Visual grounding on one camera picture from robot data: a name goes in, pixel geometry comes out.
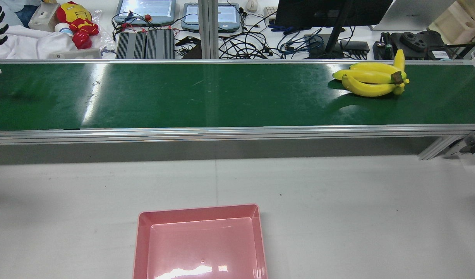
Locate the yellow plastic banana bunch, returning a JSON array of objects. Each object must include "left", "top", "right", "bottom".
[{"left": 332, "top": 49, "right": 410, "bottom": 97}]

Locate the pink plastic basket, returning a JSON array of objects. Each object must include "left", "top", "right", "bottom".
[{"left": 132, "top": 204, "right": 269, "bottom": 279}]

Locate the blue cloth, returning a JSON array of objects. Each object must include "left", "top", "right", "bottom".
[{"left": 14, "top": 3, "right": 39, "bottom": 28}]

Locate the white cloth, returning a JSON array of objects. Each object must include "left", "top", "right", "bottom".
[{"left": 0, "top": 24, "right": 80, "bottom": 60}]

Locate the red yellow plush toy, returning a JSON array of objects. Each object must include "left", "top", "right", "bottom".
[{"left": 56, "top": 1, "right": 99, "bottom": 50}]

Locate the black finned computer box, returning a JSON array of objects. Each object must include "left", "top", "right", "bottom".
[
  {"left": 146, "top": 29, "right": 175, "bottom": 59},
  {"left": 116, "top": 32, "right": 147, "bottom": 59}
]

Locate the grey teach pendant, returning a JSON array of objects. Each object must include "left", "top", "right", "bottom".
[
  {"left": 182, "top": 2, "right": 243, "bottom": 34},
  {"left": 113, "top": 0, "right": 177, "bottom": 26}
]

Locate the dark brown box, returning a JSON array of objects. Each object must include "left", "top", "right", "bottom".
[{"left": 182, "top": 45, "right": 202, "bottom": 60}]

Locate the green conveyor belt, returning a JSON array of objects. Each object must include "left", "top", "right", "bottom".
[{"left": 0, "top": 59, "right": 475, "bottom": 160}]

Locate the black monitor with stand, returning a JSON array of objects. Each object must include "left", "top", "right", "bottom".
[{"left": 274, "top": 0, "right": 394, "bottom": 59}]

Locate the black usb hub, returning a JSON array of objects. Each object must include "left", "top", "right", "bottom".
[{"left": 340, "top": 40, "right": 370, "bottom": 55}]

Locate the white flat laptop box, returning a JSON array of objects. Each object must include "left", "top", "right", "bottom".
[{"left": 370, "top": 0, "right": 456, "bottom": 31}]

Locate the black controller device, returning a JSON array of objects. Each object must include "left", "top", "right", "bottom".
[{"left": 372, "top": 30, "right": 460, "bottom": 61}]

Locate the light wooden box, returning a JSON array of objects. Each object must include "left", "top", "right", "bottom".
[{"left": 428, "top": 0, "right": 475, "bottom": 46}]

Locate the red cable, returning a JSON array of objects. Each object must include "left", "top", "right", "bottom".
[{"left": 120, "top": 22, "right": 177, "bottom": 34}]

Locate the black curved hand bracket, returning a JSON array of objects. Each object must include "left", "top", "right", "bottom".
[{"left": 175, "top": 36, "right": 202, "bottom": 49}]

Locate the aluminium frame post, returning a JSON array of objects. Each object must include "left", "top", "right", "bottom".
[{"left": 197, "top": 0, "right": 219, "bottom": 60}]

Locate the tangled black cable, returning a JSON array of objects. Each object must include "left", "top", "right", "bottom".
[{"left": 218, "top": 23, "right": 284, "bottom": 59}]

